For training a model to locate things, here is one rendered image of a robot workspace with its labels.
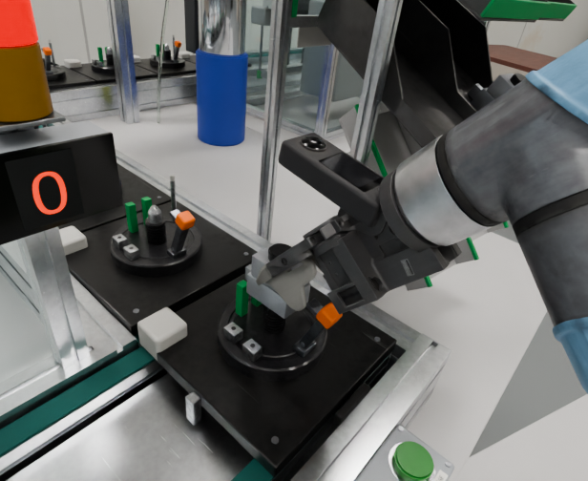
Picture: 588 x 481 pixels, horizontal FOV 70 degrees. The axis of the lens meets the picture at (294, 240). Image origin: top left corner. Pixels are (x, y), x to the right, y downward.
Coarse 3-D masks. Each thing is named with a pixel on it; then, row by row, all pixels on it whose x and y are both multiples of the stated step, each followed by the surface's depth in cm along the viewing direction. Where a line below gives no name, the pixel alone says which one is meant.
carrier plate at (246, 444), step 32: (224, 288) 61; (192, 320) 55; (352, 320) 58; (160, 352) 50; (192, 352) 51; (352, 352) 54; (384, 352) 54; (192, 384) 47; (224, 384) 48; (256, 384) 48; (288, 384) 49; (320, 384) 49; (352, 384) 49; (224, 416) 44; (256, 416) 45; (288, 416) 45; (320, 416) 45; (256, 448) 42; (288, 448) 42
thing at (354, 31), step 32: (352, 0) 55; (416, 0) 62; (352, 32) 57; (416, 32) 63; (448, 32) 59; (352, 64) 58; (416, 64) 64; (448, 64) 60; (384, 96) 55; (416, 96) 60; (448, 96) 62; (416, 128) 53; (448, 128) 58
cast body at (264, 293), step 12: (264, 252) 48; (276, 252) 46; (252, 264) 48; (264, 264) 46; (300, 264) 47; (252, 276) 49; (252, 288) 49; (264, 288) 48; (264, 300) 48; (276, 300) 47; (276, 312) 48; (288, 312) 47
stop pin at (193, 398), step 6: (186, 396) 46; (192, 396) 46; (198, 396) 46; (186, 402) 46; (192, 402) 46; (198, 402) 46; (186, 408) 47; (192, 408) 46; (198, 408) 47; (186, 414) 48; (192, 414) 47; (198, 414) 47; (192, 420) 47; (198, 420) 48
